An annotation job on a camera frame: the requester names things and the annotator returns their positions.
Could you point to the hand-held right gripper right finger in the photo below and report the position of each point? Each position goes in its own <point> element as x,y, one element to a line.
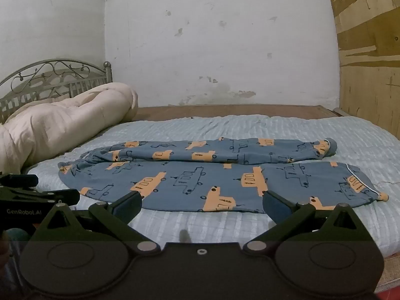
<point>275,206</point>

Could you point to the cream rolled comforter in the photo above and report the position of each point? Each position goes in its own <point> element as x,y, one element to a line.
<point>62,118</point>

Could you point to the yellow wooden board panel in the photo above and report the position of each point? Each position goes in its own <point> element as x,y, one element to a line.
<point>368,68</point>

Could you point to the light blue striped mattress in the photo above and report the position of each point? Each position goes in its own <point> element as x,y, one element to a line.
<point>218,125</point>

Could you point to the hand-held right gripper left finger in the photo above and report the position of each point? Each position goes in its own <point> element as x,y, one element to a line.
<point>129,204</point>

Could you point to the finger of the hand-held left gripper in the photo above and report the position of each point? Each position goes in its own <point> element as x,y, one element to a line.
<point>67,197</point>
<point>22,181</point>

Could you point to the blue pants with orange print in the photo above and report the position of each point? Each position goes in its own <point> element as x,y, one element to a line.
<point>187,187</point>

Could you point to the brown wooden bed frame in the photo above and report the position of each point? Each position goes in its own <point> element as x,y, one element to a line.
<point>218,111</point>

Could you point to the grey metal headboard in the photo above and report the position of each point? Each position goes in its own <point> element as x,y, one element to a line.
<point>47,82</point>

